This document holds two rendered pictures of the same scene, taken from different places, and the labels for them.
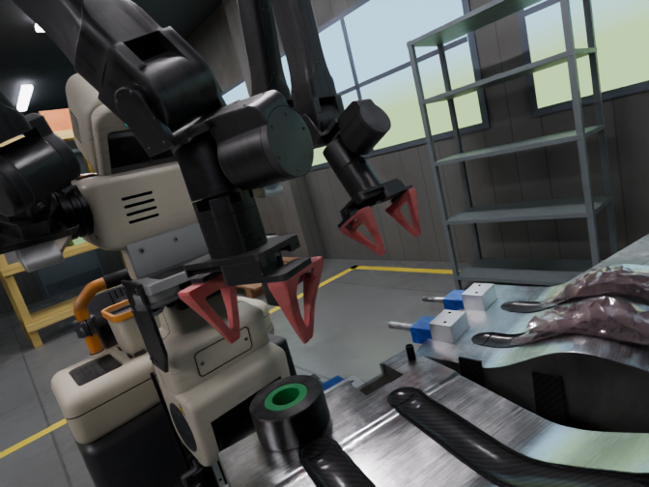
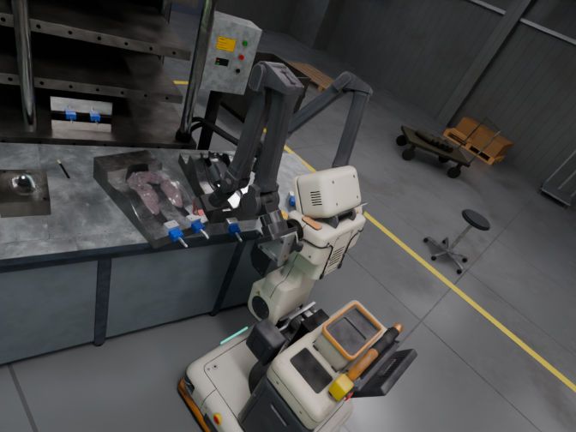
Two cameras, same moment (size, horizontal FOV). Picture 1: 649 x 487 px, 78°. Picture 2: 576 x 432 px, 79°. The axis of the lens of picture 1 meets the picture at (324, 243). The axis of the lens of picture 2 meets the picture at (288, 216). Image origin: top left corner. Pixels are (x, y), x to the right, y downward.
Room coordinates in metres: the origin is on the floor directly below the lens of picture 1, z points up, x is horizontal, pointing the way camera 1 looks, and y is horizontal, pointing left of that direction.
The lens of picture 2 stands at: (1.73, -0.19, 1.88)
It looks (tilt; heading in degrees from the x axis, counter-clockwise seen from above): 35 degrees down; 160
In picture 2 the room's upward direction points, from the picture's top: 25 degrees clockwise
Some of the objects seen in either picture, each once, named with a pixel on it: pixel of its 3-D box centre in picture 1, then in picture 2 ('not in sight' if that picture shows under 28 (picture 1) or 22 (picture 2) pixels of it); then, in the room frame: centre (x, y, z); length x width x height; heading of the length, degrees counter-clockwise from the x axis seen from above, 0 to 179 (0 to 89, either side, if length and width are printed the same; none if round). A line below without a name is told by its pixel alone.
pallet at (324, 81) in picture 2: not in sight; (315, 78); (-5.63, 1.78, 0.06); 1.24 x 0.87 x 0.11; 40
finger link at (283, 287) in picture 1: (283, 296); not in sight; (0.37, 0.05, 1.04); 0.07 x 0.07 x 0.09; 58
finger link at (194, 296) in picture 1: (231, 300); not in sight; (0.40, 0.11, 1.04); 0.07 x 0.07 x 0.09; 58
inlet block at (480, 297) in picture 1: (454, 301); (177, 236); (0.66, -0.20, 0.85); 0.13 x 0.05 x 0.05; 42
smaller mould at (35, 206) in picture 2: not in sight; (25, 192); (0.56, -0.78, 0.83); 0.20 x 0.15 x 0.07; 25
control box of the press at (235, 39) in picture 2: not in sight; (207, 133); (-0.52, -0.16, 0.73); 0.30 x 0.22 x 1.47; 115
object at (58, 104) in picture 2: not in sight; (76, 93); (-0.29, -0.89, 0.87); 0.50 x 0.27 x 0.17; 25
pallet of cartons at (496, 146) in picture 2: not in sight; (478, 139); (-4.76, 5.43, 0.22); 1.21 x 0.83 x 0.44; 39
